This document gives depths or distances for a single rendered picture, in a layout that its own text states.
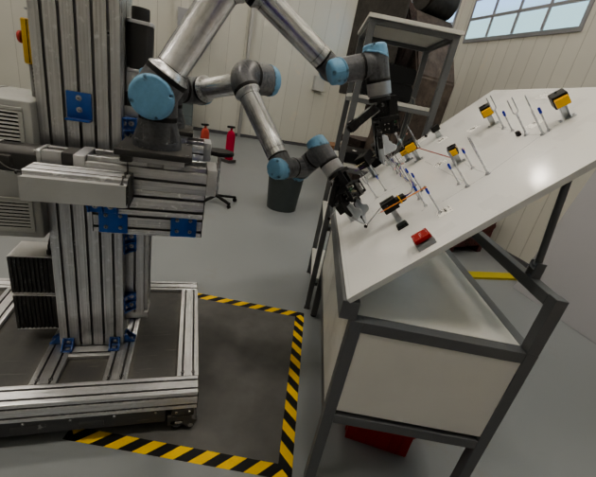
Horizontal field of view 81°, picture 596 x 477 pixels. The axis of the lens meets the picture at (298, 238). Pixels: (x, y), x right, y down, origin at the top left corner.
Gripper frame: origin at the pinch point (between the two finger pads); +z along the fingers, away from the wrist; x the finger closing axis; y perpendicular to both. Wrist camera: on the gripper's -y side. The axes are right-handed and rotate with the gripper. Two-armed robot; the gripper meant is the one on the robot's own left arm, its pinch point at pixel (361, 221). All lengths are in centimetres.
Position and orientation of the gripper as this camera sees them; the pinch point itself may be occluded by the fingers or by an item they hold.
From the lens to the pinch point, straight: 131.6
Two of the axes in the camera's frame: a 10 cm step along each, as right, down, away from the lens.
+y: 3.9, -2.9, -8.7
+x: 7.6, -4.4, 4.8
